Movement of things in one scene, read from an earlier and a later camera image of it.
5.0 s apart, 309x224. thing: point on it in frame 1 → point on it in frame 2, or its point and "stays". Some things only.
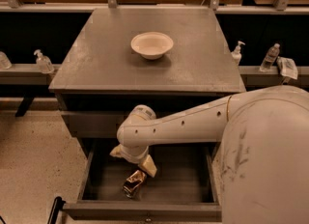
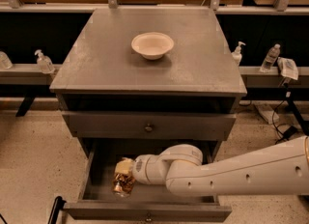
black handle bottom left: x=57 y=207 stays
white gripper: x=136 y=155 → x=142 y=169
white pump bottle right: x=236 y=55 stays
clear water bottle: x=269 y=58 stays
